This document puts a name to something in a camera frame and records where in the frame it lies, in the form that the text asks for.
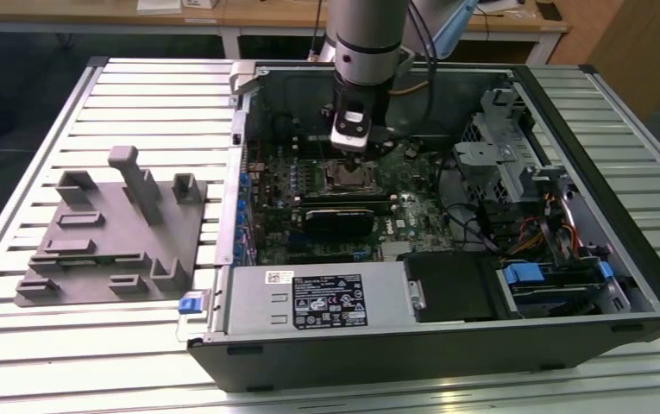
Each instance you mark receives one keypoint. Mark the green motherboard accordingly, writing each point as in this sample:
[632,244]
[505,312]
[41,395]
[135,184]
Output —
[421,202]

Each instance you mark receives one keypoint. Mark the coin cell battery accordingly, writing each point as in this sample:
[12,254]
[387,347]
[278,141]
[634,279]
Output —
[410,152]

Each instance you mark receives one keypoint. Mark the grey parts rack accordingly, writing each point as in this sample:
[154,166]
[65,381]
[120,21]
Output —
[116,241]

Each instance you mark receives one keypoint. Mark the white cardboard box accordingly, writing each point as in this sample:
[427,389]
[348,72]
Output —
[159,4]
[199,3]

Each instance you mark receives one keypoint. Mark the brown wooden cabinet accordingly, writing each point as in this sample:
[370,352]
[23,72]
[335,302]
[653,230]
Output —
[640,52]

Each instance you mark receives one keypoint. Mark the blue disk carrier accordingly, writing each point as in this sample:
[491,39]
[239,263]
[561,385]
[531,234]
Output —
[522,274]

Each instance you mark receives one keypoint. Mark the blue plastic clip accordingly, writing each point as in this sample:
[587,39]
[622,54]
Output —
[604,271]

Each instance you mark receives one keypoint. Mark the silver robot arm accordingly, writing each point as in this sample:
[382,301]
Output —
[363,26]

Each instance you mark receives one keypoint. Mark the black expansion slot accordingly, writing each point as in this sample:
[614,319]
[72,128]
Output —
[323,259]

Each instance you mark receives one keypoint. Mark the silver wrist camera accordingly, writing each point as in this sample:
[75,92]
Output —
[352,129]

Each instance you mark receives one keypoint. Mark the silver drive cage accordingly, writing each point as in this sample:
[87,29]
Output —
[478,157]

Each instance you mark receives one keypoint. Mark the black RAM slot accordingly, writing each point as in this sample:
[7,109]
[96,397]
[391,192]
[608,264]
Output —
[346,195]
[314,147]
[314,151]
[314,143]
[314,155]

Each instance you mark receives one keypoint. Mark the black graphics card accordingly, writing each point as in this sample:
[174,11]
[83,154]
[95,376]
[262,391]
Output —
[338,224]

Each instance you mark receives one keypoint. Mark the small black device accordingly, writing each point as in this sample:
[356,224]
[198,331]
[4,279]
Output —
[549,10]

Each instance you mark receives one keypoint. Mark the black plastic drive cover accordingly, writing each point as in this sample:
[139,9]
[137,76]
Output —
[455,289]

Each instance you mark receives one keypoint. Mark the white board sticker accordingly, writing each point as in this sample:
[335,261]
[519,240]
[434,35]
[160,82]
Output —
[401,223]

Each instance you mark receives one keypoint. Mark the silver chipset heatsink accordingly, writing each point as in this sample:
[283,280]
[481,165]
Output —
[397,251]

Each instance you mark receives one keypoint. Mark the black PC case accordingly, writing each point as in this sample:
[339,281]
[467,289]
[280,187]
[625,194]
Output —
[363,362]

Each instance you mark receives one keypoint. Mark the CPU socket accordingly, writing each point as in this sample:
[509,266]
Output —
[348,190]

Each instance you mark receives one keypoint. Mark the blue case latch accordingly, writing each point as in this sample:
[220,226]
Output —
[190,304]

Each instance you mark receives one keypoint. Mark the silver power supply unit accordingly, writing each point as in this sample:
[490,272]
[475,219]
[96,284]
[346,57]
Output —
[248,302]

